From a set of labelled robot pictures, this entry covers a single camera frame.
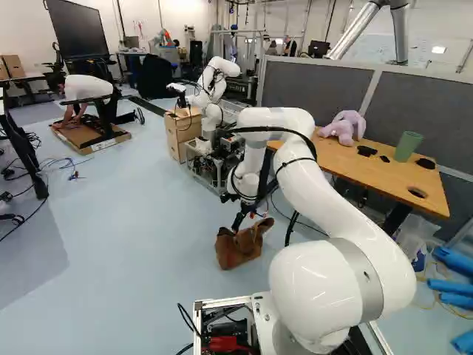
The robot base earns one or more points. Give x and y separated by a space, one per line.
221 329

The stacked cardboard boxes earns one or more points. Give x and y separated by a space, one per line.
177 129

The black crumpled object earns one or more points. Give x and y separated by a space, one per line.
425 163

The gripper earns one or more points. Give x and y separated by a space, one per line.
247 207

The black table frame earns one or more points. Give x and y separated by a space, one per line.
107 111

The purple plush toy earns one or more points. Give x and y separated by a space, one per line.
341 128

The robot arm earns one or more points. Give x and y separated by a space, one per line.
325 229

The wooden table with black legs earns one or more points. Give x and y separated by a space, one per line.
369 174

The person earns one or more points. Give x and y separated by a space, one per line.
88 87

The blue glove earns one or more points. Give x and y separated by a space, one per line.
452 259

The large black screen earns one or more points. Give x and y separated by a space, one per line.
77 29

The green plastic cup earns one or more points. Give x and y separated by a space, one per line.
406 147

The grey office partition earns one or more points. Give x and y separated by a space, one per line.
318 85

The small black object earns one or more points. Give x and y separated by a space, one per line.
385 158

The white robot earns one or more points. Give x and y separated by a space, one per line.
214 85

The clear plastic bag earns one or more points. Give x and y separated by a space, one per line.
417 240

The black desk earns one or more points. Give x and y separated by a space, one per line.
22 148

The black flat object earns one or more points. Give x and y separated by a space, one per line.
366 150

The brown fabric bag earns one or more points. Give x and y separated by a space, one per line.
240 247

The flat cardboard sheet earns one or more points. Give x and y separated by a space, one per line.
96 142

